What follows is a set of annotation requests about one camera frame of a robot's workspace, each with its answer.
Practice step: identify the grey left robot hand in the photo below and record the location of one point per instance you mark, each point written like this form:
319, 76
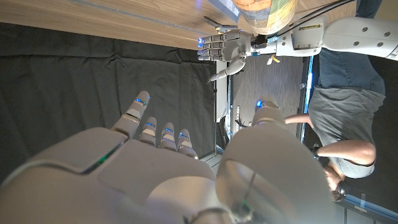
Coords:
236, 46

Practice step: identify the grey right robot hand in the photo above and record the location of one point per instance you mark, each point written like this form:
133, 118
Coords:
155, 180

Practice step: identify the person's bare forearm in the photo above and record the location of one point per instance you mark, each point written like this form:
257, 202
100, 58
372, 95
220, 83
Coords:
298, 119
345, 152

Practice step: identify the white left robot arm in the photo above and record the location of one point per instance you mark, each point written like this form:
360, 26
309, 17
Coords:
348, 37

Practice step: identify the black fabric backdrop curtain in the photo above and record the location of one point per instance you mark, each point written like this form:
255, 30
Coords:
93, 77

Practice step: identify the person in blue jeans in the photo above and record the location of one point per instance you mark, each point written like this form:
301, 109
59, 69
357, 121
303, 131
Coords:
345, 109

